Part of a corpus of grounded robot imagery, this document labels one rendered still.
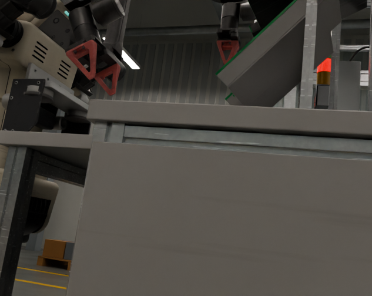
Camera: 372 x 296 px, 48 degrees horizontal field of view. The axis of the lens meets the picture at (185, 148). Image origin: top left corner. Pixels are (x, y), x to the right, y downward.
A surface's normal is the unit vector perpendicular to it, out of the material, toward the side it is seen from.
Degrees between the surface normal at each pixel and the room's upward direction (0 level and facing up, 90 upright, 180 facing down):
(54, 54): 98
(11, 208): 90
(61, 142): 90
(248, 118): 90
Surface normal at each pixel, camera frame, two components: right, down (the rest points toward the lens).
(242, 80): 0.56, 0.70
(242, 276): -0.22, -0.23
